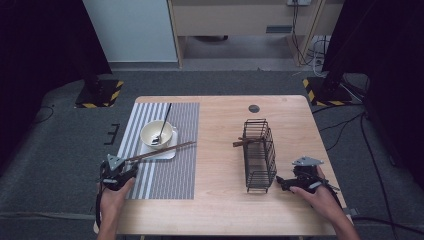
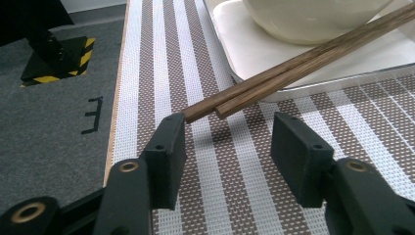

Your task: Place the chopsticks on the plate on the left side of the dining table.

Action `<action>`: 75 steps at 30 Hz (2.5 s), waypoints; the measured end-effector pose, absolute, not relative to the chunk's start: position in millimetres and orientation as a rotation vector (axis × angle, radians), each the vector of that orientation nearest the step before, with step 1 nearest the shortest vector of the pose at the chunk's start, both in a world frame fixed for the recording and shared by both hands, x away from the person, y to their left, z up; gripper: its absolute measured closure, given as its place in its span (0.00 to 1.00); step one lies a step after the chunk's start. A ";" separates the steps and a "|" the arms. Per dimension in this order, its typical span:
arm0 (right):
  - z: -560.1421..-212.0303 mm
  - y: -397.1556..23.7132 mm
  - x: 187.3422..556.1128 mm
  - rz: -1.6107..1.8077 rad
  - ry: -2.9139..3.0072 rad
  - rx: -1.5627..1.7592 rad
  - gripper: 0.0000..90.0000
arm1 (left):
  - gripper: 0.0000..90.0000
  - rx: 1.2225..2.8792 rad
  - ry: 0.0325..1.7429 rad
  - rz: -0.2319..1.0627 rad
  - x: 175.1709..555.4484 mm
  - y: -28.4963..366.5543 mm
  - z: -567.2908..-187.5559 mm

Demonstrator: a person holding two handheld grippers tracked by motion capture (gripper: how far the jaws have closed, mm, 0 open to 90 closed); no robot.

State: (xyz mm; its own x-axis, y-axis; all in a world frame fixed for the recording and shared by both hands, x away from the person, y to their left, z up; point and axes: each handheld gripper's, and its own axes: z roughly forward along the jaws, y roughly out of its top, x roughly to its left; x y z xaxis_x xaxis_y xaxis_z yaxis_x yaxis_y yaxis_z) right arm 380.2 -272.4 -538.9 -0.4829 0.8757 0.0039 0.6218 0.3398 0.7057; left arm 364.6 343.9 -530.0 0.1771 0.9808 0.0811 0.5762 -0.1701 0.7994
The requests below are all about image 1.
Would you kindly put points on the person's left hand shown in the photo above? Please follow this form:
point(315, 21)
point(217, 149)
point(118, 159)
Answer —
point(115, 201)

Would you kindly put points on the person's right hand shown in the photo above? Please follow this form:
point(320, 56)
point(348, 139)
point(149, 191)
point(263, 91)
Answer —
point(321, 201)

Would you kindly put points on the dark curtain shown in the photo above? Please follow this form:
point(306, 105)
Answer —
point(40, 50)
point(390, 50)

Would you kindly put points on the grey tape strip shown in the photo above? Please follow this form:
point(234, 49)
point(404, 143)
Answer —
point(353, 211)

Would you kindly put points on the white power strip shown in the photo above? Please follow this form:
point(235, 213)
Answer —
point(299, 2)

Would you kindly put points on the white cabinet panel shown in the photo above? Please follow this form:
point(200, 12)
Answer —
point(133, 30)

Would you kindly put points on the grey striped placemat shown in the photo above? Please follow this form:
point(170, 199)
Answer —
point(173, 176)

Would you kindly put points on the light wooden desk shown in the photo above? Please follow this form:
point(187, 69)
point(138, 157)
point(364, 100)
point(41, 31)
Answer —
point(233, 20)

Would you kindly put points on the black spoon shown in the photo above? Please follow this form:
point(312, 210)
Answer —
point(165, 121)

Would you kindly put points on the cream bowl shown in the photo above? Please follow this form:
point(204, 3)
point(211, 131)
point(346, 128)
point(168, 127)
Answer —
point(148, 133)

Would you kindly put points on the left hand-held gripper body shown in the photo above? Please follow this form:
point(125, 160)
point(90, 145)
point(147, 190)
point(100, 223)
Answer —
point(113, 173)

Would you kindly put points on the white square plate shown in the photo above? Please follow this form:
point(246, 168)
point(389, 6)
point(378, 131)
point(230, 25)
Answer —
point(166, 156)

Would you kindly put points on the grey round table grommet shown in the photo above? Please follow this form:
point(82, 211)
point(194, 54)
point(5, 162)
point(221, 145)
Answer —
point(254, 108)

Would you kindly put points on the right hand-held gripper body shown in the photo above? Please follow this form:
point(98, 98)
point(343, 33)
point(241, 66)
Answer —
point(305, 176)

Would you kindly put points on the black yellow striped stand base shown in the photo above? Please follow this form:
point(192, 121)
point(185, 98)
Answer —
point(325, 93)
point(100, 95)

